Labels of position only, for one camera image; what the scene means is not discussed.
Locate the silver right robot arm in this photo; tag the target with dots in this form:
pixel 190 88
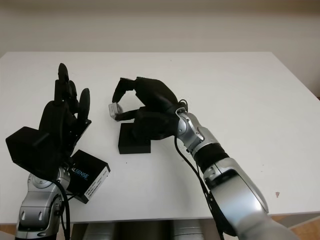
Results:
pixel 225 175

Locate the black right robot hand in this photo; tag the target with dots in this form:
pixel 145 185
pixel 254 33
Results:
pixel 155 95

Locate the black box base with insert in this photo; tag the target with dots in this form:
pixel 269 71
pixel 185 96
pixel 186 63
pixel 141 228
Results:
pixel 125 145

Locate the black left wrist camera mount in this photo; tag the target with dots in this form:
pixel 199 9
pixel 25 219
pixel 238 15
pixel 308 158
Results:
pixel 30 147

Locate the silver right robot leg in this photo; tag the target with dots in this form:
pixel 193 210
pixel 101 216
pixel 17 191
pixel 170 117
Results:
pixel 187 230

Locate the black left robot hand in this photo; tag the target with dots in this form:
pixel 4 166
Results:
pixel 55 117

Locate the black RealSense box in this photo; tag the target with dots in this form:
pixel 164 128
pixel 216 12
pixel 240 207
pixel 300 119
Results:
pixel 90 175

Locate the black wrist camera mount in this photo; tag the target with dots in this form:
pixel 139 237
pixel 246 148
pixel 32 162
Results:
pixel 30 147
pixel 155 125

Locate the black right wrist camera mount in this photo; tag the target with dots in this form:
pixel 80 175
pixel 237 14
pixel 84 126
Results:
pixel 155 125

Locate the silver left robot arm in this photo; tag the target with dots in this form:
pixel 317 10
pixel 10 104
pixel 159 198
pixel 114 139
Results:
pixel 37 197

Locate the small silver black camera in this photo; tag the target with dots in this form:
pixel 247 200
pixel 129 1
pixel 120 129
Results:
pixel 114 110

